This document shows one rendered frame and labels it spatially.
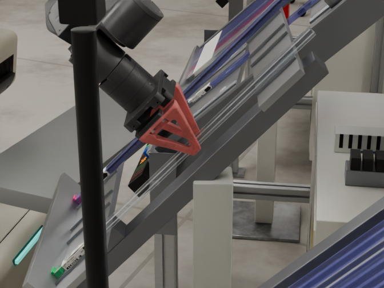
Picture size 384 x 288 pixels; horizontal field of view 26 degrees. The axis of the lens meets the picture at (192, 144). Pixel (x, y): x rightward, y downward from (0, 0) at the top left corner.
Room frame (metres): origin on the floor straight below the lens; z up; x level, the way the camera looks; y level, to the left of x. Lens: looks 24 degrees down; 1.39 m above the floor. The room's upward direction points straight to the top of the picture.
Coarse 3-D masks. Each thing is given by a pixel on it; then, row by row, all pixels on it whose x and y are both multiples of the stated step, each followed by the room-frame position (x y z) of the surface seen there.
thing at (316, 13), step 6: (318, 0) 1.56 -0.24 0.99; (312, 6) 1.56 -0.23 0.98; (318, 6) 1.53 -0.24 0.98; (324, 6) 1.49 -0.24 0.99; (312, 12) 1.53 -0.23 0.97; (318, 12) 1.48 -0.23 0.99; (324, 12) 1.45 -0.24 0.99; (312, 18) 1.48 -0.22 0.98; (318, 18) 1.45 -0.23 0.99; (312, 24) 1.44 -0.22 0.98
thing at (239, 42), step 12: (276, 0) 1.24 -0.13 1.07; (288, 0) 1.23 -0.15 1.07; (264, 12) 1.24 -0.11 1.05; (276, 12) 1.23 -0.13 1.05; (252, 24) 1.24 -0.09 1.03; (240, 36) 1.24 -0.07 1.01; (228, 48) 1.24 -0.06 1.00; (216, 60) 1.24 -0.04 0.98; (204, 72) 1.24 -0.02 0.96; (192, 84) 1.24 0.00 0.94; (132, 144) 1.24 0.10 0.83; (120, 156) 1.24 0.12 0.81; (108, 168) 1.24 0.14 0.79
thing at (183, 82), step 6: (198, 48) 2.07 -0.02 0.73; (192, 54) 2.01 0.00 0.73; (192, 60) 1.97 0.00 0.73; (186, 66) 1.92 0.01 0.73; (186, 72) 1.87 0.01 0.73; (180, 78) 1.84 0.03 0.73; (186, 78) 1.84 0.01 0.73; (180, 84) 1.79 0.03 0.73; (186, 84) 1.82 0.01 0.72; (150, 150) 1.43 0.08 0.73; (156, 150) 1.44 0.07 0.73
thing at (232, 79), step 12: (240, 48) 1.74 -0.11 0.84; (228, 60) 1.72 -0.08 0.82; (216, 72) 1.70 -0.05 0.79; (240, 72) 1.55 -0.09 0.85; (204, 84) 1.70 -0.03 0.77; (216, 84) 1.59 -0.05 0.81; (228, 84) 1.52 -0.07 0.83; (192, 96) 1.68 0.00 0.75; (204, 96) 1.59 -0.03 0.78; (216, 96) 1.50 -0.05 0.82; (192, 108) 1.58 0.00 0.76; (204, 108) 1.48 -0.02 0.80
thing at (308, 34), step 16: (304, 32) 1.02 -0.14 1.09; (288, 48) 1.02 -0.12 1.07; (272, 64) 1.01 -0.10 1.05; (256, 80) 1.01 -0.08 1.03; (240, 96) 1.01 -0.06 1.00; (224, 112) 1.01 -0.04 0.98; (208, 128) 1.01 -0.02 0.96; (176, 160) 1.01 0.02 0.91; (160, 176) 1.01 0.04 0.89; (144, 192) 1.01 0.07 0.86; (128, 208) 1.01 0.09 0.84; (112, 224) 1.01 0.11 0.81; (64, 272) 1.01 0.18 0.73
